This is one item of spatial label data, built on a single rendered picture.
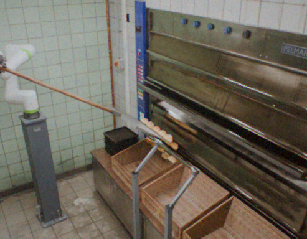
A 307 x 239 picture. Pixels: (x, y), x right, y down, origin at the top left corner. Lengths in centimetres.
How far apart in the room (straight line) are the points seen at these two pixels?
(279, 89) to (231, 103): 44
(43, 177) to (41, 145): 34
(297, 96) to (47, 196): 253
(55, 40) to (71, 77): 45
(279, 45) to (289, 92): 28
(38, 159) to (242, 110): 194
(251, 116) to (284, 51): 49
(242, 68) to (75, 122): 238
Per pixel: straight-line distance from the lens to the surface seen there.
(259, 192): 239
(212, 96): 247
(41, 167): 328
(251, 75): 216
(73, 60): 377
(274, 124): 212
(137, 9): 317
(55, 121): 392
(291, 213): 228
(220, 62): 235
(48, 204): 354
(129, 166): 331
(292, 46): 196
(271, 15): 202
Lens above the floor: 241
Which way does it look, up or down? 26 degrees down
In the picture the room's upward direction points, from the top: straight up
